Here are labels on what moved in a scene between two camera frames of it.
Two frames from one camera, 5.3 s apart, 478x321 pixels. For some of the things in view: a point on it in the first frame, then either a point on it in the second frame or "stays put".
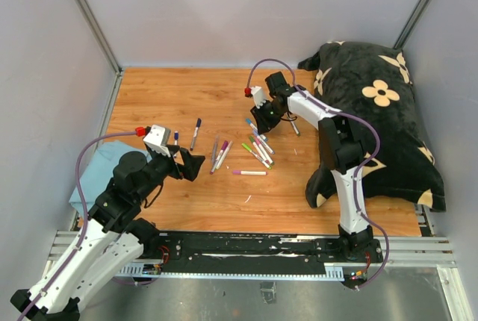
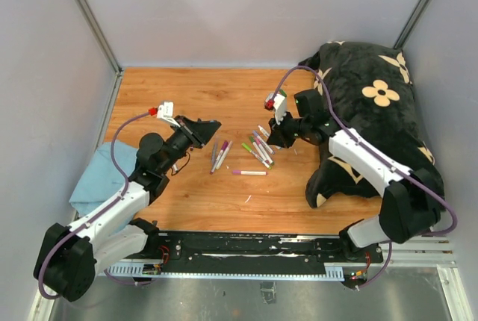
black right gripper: (263, 124) → (277, 135)
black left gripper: (190, 171) → (198, 133)
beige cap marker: (224, 155) stays put
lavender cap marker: (256, 133) stays put
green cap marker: (264, 154) stays put
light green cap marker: (255, 155) stays put
